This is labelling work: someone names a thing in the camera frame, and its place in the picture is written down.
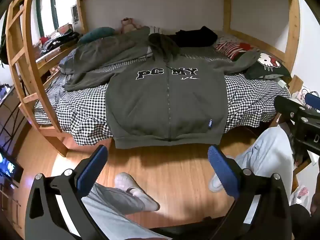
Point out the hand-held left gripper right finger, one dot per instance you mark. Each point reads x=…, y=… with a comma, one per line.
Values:
x=222, y=167

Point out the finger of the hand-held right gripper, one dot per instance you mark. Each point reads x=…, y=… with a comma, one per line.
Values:
x=285, y=106

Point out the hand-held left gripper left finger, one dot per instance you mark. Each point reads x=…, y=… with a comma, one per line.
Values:
x=92, y=167

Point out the grey zip hoodie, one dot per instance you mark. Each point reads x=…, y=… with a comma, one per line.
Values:
x=162, y=105

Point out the clothes pile on desk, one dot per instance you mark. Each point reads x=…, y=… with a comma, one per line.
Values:
x=61, y=41

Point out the person's right white shoe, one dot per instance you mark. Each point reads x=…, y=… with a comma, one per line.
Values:
x=215, y=183

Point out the person's white shoe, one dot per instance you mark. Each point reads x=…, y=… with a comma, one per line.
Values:
x=215, y=183
x=136, y=190

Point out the black cartoon cat pillow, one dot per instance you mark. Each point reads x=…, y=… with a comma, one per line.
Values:
x=268, y=66

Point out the person's right leg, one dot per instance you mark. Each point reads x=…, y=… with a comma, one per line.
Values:
x=267, y=155

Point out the person's leg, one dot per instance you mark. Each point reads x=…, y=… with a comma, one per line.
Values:
x=267, y=155
x=120, y=212

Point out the person's left white shoe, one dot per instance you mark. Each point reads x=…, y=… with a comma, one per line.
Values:
x=136, y=190

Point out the person's left leg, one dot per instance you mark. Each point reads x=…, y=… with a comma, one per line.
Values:
x=120, y=212

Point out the black white checkered bed sheet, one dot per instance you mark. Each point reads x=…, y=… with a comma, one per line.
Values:
x=82, y=110

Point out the white plastic bag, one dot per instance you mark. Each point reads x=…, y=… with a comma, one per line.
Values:
x=301, y=195

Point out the red white striped cloth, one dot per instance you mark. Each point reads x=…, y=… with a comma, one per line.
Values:
x=230, y=48

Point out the monitor screen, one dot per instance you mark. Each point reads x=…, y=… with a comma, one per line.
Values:
x=8, y=167

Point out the white patterned pillow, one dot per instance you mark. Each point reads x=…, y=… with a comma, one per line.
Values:
x=226, y=39

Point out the black garment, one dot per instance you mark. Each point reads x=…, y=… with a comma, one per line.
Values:
x=192, y=37

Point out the grey blanket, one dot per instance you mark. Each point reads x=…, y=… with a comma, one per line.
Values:
x=100, y=50

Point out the wooden desk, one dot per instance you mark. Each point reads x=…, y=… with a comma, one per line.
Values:
x=53, y=53

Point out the wooden bunk bed ladder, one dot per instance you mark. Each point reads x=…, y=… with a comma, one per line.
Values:
x=27, y=62

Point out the teal pillow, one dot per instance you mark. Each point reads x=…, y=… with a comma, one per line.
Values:
x=96, y=34

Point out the plush toy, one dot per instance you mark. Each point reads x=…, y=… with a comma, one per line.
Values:
x=128, y=25

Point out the grey white striped garment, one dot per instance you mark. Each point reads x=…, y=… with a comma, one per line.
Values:
x=156, y=29

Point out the dark green hanging garment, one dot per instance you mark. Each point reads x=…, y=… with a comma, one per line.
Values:
x=3, y=42

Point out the white air conditioner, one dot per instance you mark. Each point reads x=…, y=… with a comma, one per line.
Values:
x=75, y=15

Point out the green framed window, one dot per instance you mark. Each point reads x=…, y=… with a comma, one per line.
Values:
x=47, y=15

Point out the wooden bunk bed frame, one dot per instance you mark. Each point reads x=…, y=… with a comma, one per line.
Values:
x=292, y=30

